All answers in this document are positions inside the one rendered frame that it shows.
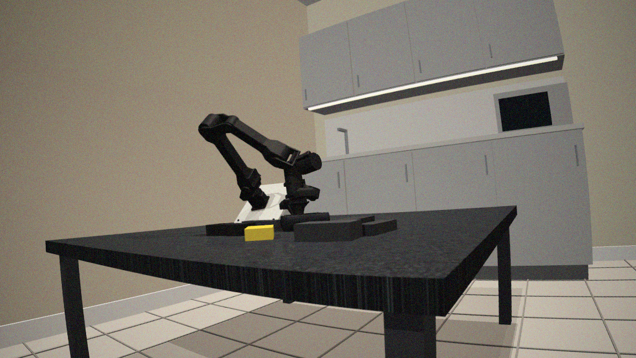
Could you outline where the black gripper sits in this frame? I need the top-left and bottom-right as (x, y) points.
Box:
(279, 176), (316, 215)

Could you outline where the yellow rectangular block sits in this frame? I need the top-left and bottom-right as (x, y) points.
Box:
(244, 225), (274, 241)

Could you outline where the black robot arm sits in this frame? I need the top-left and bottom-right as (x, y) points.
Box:
(198, 114), (322, 210)

